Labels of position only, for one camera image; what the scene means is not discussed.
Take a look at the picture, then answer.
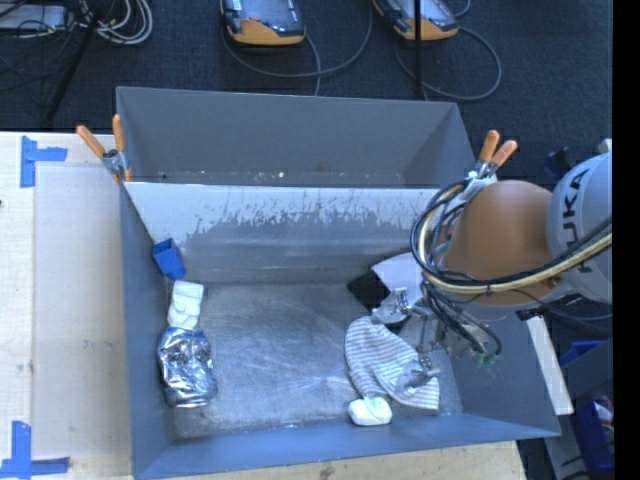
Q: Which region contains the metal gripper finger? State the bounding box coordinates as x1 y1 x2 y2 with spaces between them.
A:
371 287 417 326
397 353 443 390

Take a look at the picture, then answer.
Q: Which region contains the black flat object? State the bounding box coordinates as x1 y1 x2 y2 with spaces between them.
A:
346 269 392 315

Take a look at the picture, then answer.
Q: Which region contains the white flat sheet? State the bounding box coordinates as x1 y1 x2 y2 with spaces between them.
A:
371 253 427 300

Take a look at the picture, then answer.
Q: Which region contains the grey striped white cloth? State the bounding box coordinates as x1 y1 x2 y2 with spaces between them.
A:
344 315 442 412

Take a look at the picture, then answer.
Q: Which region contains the small white rounded object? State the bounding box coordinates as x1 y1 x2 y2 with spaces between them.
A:
347 396 394 427

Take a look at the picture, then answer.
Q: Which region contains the grey metal bin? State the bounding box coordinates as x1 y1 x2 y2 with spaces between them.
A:
114 86 562 480

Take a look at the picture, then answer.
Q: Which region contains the white moulded plastic piece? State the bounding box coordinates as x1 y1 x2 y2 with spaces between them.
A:
166 279 206 330

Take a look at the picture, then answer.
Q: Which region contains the crumpled silver foil bag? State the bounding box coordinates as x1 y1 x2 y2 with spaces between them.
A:
155 326 219 410

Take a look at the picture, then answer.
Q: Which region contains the small blue box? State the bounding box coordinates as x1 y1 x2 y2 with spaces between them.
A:
151 237 188 281

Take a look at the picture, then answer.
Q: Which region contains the pale flat board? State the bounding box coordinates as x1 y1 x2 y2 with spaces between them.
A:
31 160 134 463

